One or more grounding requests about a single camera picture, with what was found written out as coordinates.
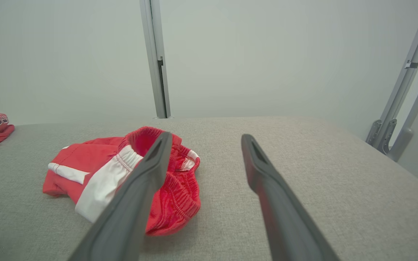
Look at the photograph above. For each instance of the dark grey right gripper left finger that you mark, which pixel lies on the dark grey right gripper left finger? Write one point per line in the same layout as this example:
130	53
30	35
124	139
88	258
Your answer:
129	217

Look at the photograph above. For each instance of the grey metal partition post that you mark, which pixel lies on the grey metal partition post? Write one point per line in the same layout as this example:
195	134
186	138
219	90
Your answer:
161	43
152	54

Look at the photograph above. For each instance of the red and white shorts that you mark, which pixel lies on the red and white shorts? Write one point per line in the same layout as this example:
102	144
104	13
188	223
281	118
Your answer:
85	156

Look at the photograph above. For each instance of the grey metal frame with brackets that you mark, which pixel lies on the grey metal frame with brackets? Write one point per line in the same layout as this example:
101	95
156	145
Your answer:
408	72

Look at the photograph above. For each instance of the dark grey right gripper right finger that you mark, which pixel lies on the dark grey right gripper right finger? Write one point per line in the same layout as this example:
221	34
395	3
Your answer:
285	224

